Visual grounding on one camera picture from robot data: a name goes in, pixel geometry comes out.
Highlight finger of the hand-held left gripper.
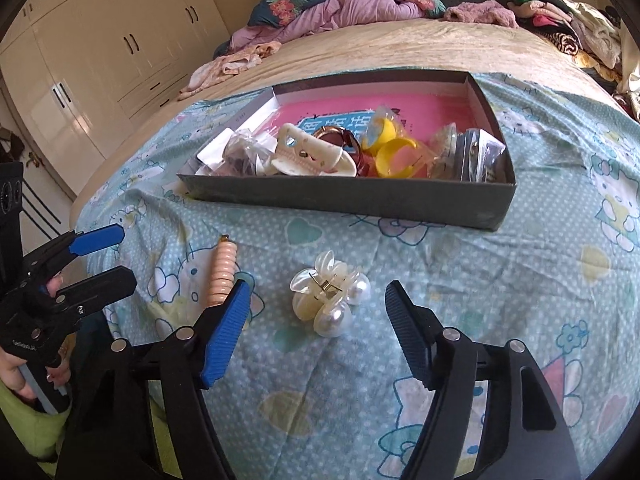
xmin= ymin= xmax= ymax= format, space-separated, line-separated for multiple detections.
xmin=52 ymin=266 xmax=138 ymax=315
xmin=19 ymin=224 xmax=126 ymax=282

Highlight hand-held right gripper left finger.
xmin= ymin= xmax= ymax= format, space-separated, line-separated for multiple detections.
xmin=55 ymin=280 xmax=252 ymax=480

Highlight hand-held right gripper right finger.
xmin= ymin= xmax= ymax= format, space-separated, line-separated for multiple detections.
xmin=384 ymin=280 xmax=583 ymax=480

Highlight peach ribbed hair clip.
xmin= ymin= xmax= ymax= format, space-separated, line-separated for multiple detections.
xmin=205 ymin=234 xmax=238 ymax=311

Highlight pearl hair claw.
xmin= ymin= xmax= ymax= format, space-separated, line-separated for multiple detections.
xmin=290 ymin=250 xmax=372 ymax=338

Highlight grey cardboard box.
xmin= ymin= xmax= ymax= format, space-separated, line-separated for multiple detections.
xmin=176 ymin=70 xmax=517 ymax=232

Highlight bagged yellow hoop earrings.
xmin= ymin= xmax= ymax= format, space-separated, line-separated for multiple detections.
xmin=360 ymin=105 xmax=441 ymax=179

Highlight large white hair claw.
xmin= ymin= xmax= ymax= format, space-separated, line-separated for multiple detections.
xmin=257 ymin=122 xmax=358 ymax=177

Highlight small clear packet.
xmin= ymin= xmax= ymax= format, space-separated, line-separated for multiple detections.
xmin=452 ymin=127 xmax=507 ymax=183

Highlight maroon strap wristwatch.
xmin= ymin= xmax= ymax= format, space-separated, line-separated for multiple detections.
xmin=310 ymin=126 xmax=376 ymax=178

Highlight person's left forearm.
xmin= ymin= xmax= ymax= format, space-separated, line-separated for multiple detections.
xmin=0 ymin=385 xmax=176 ymax=476

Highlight person's left hand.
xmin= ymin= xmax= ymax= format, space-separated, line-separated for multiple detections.
xmin=0 ymin=347 xmax=73 ymax=403

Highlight cream wardrobe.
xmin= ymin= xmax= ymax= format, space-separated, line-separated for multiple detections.
xmin=0 ymin=0 xmax=236 ymax=196

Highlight cream floral garment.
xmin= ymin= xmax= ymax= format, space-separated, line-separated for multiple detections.
xmin=177 ymin=40 xmax=283 ymax=101

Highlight pink book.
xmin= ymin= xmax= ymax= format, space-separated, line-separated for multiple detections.
xmin=260 ymin=91 xmax=496 ymax=161

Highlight pink fluffy garment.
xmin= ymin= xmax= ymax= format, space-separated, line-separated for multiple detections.
xmin=442 ymin=1 xmax=521 ymax=28

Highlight purple quilt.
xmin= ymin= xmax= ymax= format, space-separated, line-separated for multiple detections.
xmin=230 ymin=0 xmax=426 ymax=46

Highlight pile of clothes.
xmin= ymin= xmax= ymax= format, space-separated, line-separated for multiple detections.
xmin=505 ymin=0 xmax=640 ymax=121

